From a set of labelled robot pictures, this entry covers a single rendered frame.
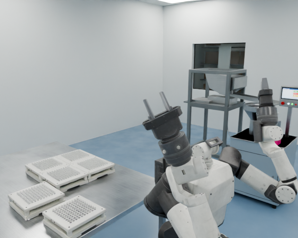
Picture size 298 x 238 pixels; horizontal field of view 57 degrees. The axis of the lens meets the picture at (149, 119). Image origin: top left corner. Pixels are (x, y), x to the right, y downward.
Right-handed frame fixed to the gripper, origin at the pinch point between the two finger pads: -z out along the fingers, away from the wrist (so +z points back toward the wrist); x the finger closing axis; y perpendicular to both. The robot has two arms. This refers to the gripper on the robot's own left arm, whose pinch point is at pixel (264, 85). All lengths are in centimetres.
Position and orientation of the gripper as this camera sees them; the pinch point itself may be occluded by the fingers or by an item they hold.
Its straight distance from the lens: 140.4
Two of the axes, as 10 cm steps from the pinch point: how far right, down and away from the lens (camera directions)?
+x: -3.0, -1.6, -9.4
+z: 0.1, 9.8, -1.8
